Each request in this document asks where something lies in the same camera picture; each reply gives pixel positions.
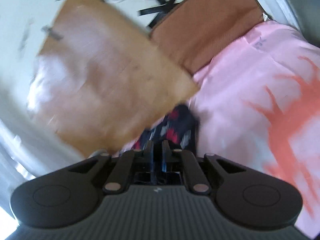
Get pink floral bed sheet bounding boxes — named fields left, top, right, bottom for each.
left=187, top=21, right=319, bottom=238

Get black tape strips on wall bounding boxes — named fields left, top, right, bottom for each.
left=56, top=0, right=201, bottom=29

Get brown perforated cushion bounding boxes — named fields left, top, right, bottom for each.
left=150, top=0, right=264, bottom=74

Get wooden headboard panel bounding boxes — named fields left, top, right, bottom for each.
left=27, top=0, right=198, bottom=157

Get navy red patterned small garment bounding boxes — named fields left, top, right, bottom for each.
left=119, top=104, right=199, bottom=154

